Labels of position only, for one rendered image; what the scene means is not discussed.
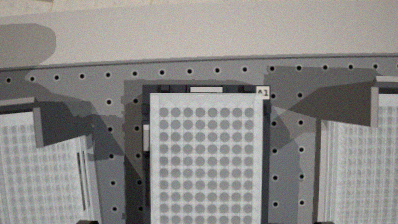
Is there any grey perforated breadboard plate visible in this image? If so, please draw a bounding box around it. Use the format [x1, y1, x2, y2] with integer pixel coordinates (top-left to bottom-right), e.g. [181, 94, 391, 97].
[0, 53, 398, 224]

